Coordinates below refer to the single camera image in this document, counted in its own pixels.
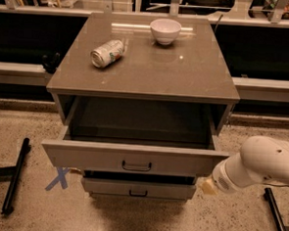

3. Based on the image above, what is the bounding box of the black top drawer handle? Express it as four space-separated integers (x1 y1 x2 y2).
121 161 152 172

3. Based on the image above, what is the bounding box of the grey lower drawer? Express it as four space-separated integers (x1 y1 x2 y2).
81 177 196 201

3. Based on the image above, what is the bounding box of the white ceramic bowl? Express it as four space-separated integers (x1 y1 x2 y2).
150 19 181 45

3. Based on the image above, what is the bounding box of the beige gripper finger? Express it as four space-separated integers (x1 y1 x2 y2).
200 178 217 195

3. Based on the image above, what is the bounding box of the black stand leg right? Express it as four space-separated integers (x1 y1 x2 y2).
265 188 289 231

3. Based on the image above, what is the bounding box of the black drawer handle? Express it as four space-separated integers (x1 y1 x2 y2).
121 161 152 172
129 189 148 198

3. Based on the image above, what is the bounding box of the black stand leg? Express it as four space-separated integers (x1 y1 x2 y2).
0 138 30 216
265 188 289 231

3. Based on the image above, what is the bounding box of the crushed silver soda can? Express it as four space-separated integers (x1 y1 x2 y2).
90 39 124 68

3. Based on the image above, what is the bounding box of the grey top drawer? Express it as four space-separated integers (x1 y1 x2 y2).
42 126 228 176

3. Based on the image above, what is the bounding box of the black lower drawer handle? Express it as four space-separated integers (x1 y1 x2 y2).
129 189 148 198

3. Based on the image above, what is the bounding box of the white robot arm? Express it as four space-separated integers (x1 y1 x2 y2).
200 135 289 195

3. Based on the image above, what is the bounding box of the black clamp on rail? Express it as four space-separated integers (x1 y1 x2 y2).
42 52 61 73

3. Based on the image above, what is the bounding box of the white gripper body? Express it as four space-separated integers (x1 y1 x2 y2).
212 157 244 194

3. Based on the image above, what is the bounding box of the blue tape cross mark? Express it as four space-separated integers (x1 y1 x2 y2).
45 167 70 191

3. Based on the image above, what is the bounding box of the grey drawer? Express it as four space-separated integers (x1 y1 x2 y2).
81 177 196 201
42 126 228 176

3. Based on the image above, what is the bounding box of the black stand leg left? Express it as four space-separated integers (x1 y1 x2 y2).
0 138 30 216

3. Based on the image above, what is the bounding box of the grey drawer cabinet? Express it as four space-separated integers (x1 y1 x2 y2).
39 9 246 206

